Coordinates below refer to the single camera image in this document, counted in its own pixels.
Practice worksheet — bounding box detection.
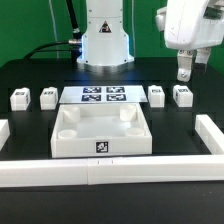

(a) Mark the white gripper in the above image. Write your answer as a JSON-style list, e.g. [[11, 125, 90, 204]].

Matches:
[[156, 0, 224, 82]]

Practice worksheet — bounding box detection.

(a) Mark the white square tabletop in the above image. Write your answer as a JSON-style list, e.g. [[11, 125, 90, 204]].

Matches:
[[51, 103, 152, 158]]

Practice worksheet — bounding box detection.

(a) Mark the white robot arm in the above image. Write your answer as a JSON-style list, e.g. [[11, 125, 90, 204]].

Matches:
[[77, 0, 224, 82]]

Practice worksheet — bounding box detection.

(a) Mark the white marker sheet with tags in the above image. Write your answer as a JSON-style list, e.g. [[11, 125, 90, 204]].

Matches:
[[60, 85, 147, 104]]

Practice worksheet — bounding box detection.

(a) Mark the white U-shaped obstacle fence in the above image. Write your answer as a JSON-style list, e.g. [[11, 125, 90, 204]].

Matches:
[[0, 114, 224, 188]]

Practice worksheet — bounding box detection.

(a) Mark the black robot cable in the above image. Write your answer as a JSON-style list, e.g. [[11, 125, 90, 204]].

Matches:
[[22, 0, 83, 61]]

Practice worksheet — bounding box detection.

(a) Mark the thin white cable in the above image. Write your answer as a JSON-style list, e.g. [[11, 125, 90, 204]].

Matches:
[[48, 0, 58, 42]]

